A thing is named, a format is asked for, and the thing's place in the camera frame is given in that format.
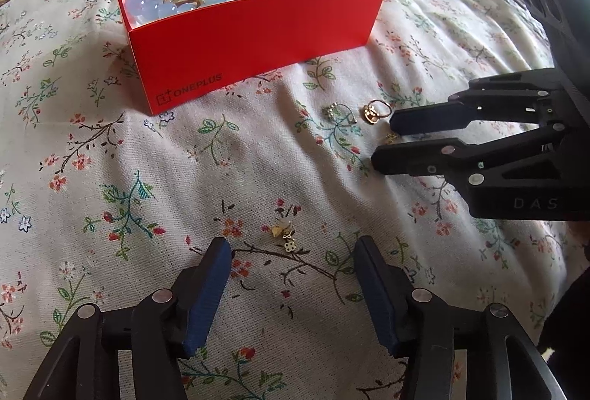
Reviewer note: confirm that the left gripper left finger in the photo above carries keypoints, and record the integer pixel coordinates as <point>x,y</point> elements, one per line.
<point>168,325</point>

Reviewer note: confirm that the red cardboard box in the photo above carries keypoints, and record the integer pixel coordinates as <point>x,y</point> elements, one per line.
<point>187,55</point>

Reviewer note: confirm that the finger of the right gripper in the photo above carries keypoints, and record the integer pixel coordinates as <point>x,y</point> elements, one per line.
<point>465,157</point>
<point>456,113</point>

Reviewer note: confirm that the gold flower earrings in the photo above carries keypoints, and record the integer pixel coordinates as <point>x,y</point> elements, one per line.
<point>285,230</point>

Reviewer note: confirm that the floral bed sheet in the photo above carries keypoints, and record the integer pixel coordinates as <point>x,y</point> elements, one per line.
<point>103,203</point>

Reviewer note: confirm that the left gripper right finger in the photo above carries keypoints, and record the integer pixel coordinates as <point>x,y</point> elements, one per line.
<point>415,324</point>

